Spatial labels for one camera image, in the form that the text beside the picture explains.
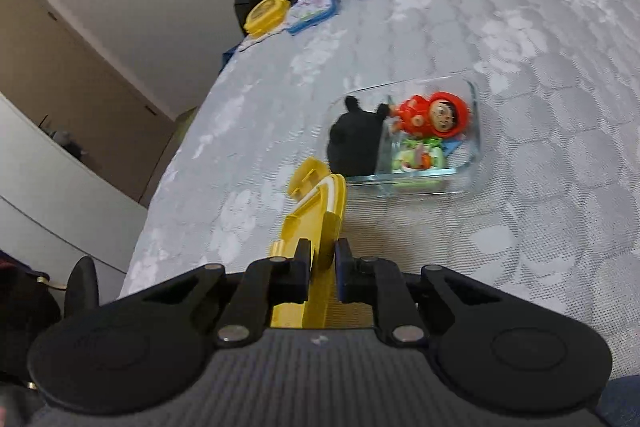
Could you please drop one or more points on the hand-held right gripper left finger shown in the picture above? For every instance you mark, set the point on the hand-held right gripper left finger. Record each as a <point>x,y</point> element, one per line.
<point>297,272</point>

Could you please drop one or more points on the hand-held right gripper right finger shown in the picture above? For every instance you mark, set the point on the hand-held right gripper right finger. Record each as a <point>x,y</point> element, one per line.
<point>342,272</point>

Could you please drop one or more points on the yellow lunch box lid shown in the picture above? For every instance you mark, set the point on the yellow lunch box lid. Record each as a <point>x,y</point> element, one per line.
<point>310,227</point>

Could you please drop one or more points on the clear glass container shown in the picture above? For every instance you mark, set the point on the clear glass container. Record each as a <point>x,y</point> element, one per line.
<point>465,177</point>

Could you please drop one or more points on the red doll figure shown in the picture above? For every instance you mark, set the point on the red doll figure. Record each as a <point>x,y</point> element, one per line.
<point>415,117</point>

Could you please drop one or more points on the black plush toy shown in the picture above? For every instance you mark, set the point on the black plush toy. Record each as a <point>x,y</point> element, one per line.
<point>350,147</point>

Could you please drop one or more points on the yellow round lid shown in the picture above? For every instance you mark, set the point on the yellow round lid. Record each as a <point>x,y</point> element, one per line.
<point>267,14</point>

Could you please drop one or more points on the blue-edged floral pouch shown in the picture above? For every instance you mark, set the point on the blue-edged floral pouch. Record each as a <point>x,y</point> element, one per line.
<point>312,12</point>

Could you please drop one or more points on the dark grey object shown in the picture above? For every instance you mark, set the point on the dark grey object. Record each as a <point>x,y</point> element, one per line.
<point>70,144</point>

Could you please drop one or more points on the white cabinet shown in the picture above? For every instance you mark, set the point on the white cabinet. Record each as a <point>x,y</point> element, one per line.
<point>50,187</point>

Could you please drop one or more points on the white quilted mattress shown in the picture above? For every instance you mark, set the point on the white quilted mattress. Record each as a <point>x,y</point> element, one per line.
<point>500,32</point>

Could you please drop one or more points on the brown wardrobe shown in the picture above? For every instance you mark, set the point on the brown wardrobe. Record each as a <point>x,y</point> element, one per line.
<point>75,82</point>

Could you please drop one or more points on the person's blue trousers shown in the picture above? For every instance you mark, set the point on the person's blue trousers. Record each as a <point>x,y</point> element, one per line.
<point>622,407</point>

